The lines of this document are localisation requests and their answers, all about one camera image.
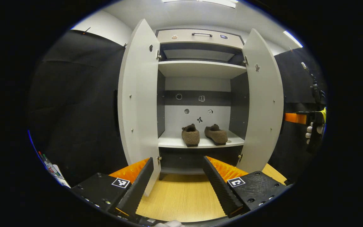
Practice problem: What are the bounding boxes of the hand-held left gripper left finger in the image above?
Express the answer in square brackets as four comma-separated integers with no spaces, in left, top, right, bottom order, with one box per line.
[71,157,154,218]

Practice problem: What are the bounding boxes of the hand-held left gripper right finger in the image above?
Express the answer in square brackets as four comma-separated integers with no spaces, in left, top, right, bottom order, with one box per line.
[203,155,291,218]

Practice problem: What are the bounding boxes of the clear bottle red cap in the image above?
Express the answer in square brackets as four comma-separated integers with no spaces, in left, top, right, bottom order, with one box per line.
[38,151,58,177]

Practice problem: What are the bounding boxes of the grey cabinet drawer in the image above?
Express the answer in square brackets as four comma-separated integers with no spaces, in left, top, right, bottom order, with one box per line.
[157,29,244,49]

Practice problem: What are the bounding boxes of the white shoe cabinet door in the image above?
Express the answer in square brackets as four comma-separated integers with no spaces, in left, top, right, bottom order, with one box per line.
[118,18,161,197]
[236,28,285,173]

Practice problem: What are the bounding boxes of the ceiling light panel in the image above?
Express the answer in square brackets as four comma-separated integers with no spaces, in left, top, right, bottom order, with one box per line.
[162,0,239,8]
[283,30,303,48]

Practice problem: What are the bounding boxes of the brown fuzzy shoe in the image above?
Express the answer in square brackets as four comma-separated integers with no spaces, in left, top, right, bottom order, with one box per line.
[181,124,200,147]
[205,124,228,146]

